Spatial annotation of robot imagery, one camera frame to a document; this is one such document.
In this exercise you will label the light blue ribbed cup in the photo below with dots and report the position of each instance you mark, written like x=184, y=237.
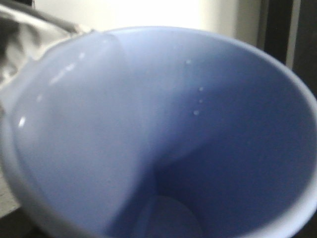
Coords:
x=160, y=132

